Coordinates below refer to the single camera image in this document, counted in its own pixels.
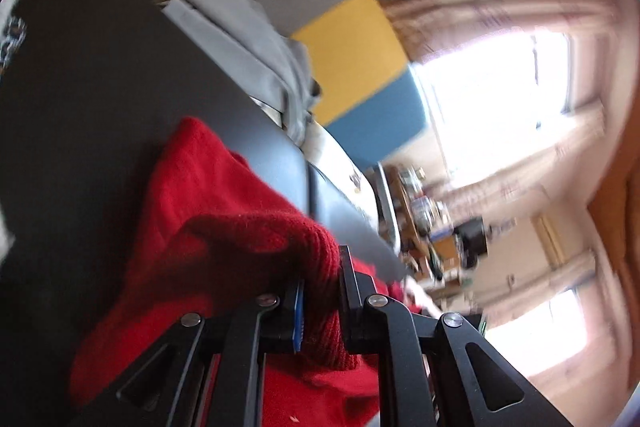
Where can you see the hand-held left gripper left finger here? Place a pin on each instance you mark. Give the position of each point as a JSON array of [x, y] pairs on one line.
[[299, 317]]

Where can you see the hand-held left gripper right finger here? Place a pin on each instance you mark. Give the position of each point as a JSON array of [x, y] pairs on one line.
[[350, 302]]

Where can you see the red knit sweater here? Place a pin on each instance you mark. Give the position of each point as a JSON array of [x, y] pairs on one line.
[[200, 207]]

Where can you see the small wooden desk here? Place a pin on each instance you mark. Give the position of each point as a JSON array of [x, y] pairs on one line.
[[415, 232]]

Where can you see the black monitor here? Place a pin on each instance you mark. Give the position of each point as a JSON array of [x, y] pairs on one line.
[[472, 237]]

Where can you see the white deer print pillow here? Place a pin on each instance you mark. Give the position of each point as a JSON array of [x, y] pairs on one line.
[[335, 157]]

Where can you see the bright window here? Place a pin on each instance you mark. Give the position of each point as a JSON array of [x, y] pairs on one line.
[[540, 337], [490, 97]]

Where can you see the beige patterned curtain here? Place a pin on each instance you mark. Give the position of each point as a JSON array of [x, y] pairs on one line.
[[525, 167], [550, 279], [500, 2]]

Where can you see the grey yellow blue sofa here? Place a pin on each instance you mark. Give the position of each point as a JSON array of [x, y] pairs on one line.
[[350, 57]]

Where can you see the orange wooden door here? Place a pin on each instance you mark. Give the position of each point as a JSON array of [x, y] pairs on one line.
[[617, 207]]

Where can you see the grey garment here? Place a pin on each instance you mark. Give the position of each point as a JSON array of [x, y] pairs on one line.
[[240, 32]]

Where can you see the white patterned cloth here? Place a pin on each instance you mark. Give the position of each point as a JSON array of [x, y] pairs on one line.
[[10, 32]]

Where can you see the wall air conditioner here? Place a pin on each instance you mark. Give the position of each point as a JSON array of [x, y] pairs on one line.
[[550, 242]]

